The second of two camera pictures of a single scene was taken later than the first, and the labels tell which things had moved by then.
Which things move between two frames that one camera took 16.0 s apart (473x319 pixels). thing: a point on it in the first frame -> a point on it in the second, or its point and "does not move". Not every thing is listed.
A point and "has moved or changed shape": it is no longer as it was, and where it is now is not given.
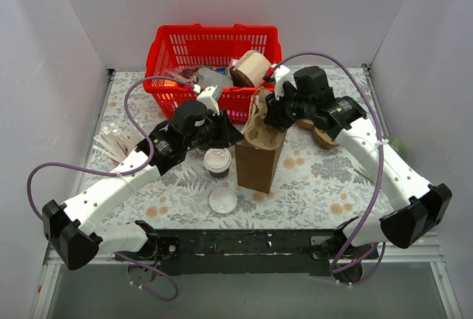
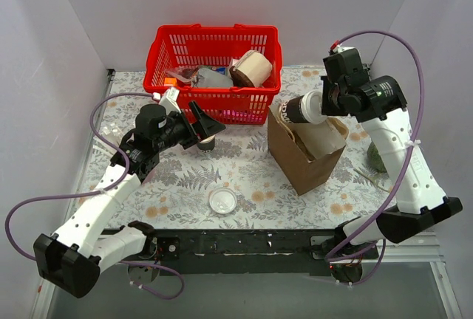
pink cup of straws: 114,142 does not move
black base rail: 229,252 does not move
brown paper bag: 256,167 -> 307,153
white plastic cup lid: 222,201 does not move
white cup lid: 217,159 has moved or changed shape
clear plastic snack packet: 185,74 does not move
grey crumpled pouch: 208,77 does not move
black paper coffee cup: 219,176 has moved or changed shape
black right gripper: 278,106 -> 330,98
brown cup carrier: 259,134 -> 295,138
